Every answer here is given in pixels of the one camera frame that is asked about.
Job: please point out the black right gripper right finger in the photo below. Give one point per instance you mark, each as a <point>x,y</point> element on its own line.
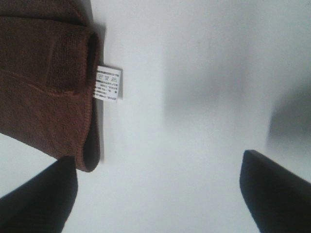
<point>278,200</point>

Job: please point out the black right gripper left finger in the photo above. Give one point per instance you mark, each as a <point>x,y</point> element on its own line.
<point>42,204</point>

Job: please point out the brown towel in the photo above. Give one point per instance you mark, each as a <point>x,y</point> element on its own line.
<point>48,62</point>

